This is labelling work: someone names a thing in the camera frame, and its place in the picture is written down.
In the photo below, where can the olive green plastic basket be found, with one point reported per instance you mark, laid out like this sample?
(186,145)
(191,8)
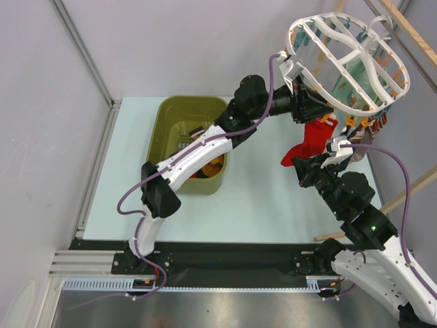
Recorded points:
(176,117)

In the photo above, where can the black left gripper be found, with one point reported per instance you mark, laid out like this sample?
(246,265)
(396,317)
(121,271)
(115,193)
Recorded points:
(306,104)

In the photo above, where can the white round clip hanger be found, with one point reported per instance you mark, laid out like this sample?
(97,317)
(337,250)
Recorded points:
(343,63)

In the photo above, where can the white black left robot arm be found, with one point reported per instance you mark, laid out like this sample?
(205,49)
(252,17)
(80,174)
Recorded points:
(253,101)

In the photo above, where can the grey beige sock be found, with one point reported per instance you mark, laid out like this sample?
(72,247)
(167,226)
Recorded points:
(360,152)

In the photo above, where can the mint green cloth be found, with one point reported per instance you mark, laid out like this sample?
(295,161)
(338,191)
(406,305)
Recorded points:
(345,93)

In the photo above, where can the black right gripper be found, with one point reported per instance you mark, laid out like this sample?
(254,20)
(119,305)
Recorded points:
(308,171)

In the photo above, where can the white slotted cable duct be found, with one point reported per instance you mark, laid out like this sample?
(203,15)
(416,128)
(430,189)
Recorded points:
(310,284)

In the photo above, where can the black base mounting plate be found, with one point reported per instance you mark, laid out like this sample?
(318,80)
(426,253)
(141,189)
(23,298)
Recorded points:
(213,261)

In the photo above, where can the wooden hanger stand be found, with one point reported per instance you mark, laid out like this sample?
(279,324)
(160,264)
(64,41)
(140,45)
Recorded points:
(411,129)

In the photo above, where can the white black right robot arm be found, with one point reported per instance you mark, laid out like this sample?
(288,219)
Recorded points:
(406,292)

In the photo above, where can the aluminium frame post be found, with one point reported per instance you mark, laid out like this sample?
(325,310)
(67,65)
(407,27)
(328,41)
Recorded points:
(82,49)

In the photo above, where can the mustard yellow striped sock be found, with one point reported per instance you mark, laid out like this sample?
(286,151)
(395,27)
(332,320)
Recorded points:
(196,133)

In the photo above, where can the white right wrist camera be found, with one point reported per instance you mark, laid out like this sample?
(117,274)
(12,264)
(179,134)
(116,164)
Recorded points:
(338,149)

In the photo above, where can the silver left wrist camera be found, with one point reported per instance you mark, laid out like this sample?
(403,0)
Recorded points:
(290,67)

